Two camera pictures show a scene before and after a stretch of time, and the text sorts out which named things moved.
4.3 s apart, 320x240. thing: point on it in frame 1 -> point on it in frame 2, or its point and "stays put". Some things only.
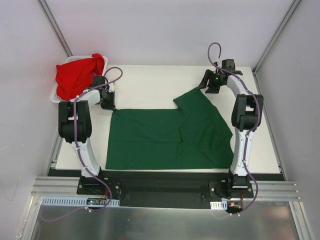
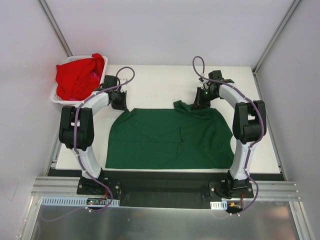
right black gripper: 210,81 -> 200,97
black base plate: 150,188 stays put
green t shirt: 193,135 stays put
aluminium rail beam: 263,189 stays put
